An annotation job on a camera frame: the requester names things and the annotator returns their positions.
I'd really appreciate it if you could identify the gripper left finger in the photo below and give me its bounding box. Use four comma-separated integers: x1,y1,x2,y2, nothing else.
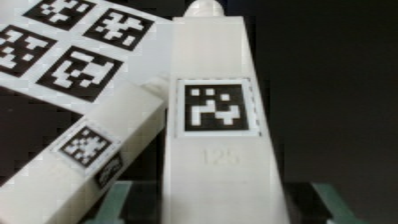
83,181,131,224

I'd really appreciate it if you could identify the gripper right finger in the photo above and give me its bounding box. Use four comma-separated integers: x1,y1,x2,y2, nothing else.
282,181,398,224

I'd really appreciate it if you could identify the white leg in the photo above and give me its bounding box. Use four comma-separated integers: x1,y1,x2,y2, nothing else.
161,0,289,224
0,83,164,224

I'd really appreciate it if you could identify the white fiducial marker sheet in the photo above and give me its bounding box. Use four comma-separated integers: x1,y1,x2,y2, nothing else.
0,0,172,114

